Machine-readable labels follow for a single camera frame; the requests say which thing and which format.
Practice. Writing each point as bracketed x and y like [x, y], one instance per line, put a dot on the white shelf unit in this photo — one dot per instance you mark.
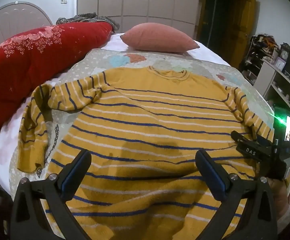
[270, 77]

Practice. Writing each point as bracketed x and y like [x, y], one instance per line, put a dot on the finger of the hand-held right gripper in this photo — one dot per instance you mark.
[240, 137]

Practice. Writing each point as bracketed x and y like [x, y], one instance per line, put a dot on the yellow striped sweater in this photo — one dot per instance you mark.
[147, 120]

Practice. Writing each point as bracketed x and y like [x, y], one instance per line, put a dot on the cluttered dark rack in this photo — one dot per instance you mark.
[257, 47]

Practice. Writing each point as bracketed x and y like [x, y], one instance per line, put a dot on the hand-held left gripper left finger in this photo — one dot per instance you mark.
[72, 177]

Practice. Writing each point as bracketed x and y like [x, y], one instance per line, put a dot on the white rounded headboard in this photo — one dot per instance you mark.
[14, 17]

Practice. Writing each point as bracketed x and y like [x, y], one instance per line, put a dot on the heart-printed blanket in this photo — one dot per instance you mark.
[97, 57]

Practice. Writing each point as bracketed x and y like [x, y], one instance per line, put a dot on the brown wooden door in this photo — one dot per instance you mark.
[240, 25]

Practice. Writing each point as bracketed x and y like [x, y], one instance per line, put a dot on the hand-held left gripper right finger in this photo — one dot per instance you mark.
[215, 177]

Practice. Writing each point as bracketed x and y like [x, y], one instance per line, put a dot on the red floral quilt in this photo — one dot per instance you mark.
[34, 62]

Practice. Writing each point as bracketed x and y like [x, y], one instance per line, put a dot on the beige wardrobe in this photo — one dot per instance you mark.
[135, 0]

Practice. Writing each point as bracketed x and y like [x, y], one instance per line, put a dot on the white bed sheet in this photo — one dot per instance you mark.
[114, 41]

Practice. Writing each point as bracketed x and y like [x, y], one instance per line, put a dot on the person's right hand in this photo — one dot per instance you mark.
[278, 195]

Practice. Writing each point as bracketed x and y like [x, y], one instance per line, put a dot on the pink pillow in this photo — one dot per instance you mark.
[160, 37]

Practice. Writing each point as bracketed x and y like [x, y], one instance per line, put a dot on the person's right forearm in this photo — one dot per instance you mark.
[286, 220]

